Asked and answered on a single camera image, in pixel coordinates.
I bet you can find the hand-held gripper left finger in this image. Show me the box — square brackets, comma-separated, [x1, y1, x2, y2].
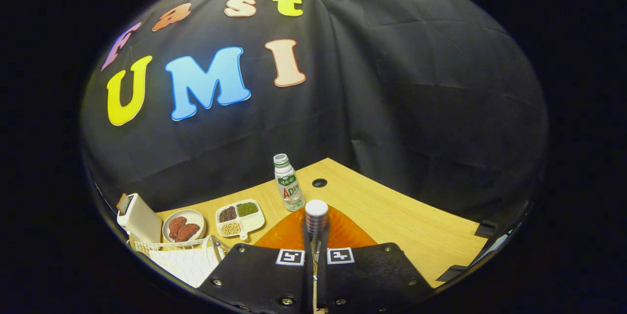
[198, 214, 314, 314]

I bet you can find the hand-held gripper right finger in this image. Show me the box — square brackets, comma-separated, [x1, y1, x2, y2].
[321, 206, 434, 314]

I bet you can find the checkered handle spoon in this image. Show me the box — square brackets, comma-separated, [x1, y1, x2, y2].
[305, 199, 330, 314]

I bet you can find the white wire dish rack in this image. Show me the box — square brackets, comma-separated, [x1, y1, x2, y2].
[127, 235, 231, 289]

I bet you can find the white divided dish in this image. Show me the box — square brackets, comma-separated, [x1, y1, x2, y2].
[216, 199, 265, 241]

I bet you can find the beige round plate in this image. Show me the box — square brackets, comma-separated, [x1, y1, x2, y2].
[162, 209, 207, 244]

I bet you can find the white drink bottle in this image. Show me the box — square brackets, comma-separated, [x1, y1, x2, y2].
[273, 153, 306, 212]

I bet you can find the brown meat piece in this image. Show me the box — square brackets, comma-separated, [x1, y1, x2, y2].
[176, 223, 201, 242]
[168, 216, 187, 240]

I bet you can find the white toaster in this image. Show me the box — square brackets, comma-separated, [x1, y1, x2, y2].
[116, 193, 163, 243]

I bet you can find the black table edge bracket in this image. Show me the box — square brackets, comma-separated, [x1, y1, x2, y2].
[474, 220, 499, 238]
[436, 265, 468, 283]

